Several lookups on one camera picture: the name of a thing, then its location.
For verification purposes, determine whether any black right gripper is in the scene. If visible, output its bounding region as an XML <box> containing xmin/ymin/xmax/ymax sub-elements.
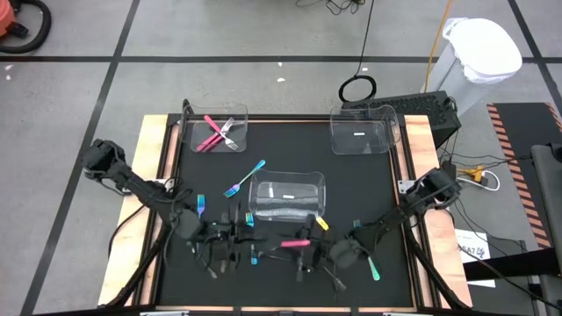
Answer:
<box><xmin>285</xmin><ymin>215</ymin><xmax>335</xmax><ymax>282</ymax></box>

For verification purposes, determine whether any black table mat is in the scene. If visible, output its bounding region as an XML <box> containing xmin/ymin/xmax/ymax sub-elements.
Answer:
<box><xmin>155</xmin><ymin>120</ymin><xmax>416</xmax><ymax>308</ymax></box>

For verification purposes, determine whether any black braided cable sleeve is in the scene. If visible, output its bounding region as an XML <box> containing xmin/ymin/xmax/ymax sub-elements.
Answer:
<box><xmin>103</xmin><ymin>219</ymin><xmax>172</xmax><ymax>308</ymax></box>
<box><xmin>399</xmin><ymin>219</ymin><xmax>469</xmax><ymax>311</ymax></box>

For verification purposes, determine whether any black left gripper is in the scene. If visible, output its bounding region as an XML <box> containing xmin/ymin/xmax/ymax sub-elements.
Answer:
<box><xmin>199</xmin><ymin>200</ymin><xmax>267</xmax><ymax>274</ymax></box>

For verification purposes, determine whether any black coiled cable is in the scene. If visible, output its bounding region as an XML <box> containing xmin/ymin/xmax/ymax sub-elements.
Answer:
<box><xmin>337</xmin><ymin>0</ymin><xmax>378</xmax><ymax>104</ymax></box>

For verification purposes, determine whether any black mat red striped edge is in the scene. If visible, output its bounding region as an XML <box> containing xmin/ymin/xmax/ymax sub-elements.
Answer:
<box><xmin>486</xmin><ymin>102</ymin><xmax>562</xmax><ymax>250</ymax></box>

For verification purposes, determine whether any trash can with white bag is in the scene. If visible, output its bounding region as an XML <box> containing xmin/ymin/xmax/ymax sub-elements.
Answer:
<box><xmin>424</xmin><ymin>17</ymin><xmax>523</xmax><ymax>116</ymax></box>

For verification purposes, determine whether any white paper sheet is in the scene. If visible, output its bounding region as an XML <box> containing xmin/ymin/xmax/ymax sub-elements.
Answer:
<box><xmin>454</xmin><ymin>228</ymin><xmax>497</xmax><ymax>289</ymax></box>

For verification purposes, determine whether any clear plastic bin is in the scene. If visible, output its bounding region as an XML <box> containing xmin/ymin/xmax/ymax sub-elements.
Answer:
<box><xmin>329</xmin><ymin>104</ymin><xmax>401</xmax><ymax>156</ymax></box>
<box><xmin>248</xmin><ymin>169</ymin><xmax>328</xmax><ymax>223</ymax></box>
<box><xmin>180</xmin><ymin>103</ymin><xmax>249</xmax><ymax>154</ymax></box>

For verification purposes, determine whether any yellow power plug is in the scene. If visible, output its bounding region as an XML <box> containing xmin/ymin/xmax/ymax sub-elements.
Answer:
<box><xmin>456</xmin><ymin>165</ymin><xmax>487</xmax><ymax>182</ymax></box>

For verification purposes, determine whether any black vacuum hose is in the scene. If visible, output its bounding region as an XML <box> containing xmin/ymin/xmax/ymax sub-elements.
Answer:
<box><xmin>0</xmin><ymin>0</ymin><xmax>53</xmax><ymax>55</ymax></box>

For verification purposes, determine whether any orange vacuum cleaner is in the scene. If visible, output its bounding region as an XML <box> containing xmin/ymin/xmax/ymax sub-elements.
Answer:
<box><xmin>0</xmin><ymin>0</ymin><xmax>17</xmax><ymax>40</ymax></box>

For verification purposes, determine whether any white cable loop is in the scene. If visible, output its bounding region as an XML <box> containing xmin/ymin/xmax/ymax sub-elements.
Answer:
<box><xmin>456</xmin><ymin>169</ymin><xmax>502</xmax><ymax>192</ymax></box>

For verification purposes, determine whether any yellow cable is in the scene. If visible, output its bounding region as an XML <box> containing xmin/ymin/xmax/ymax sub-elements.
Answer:
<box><xmin>421</xmin><ymin>0</ymin><xmax>453</xmax><ymax>94</ymax></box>

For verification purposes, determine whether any black cable tangle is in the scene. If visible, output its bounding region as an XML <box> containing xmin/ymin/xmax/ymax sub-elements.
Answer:
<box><xmin>294</xmin><ymin>0</ymin><xmax>366</xmax><ymax>17</ymax></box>

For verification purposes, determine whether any black computer tower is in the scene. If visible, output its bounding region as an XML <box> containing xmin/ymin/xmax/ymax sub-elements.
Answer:
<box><xmin>341</xmin><ymin>90</ymin><xmax>462</xmax><ymax>149</ymax></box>

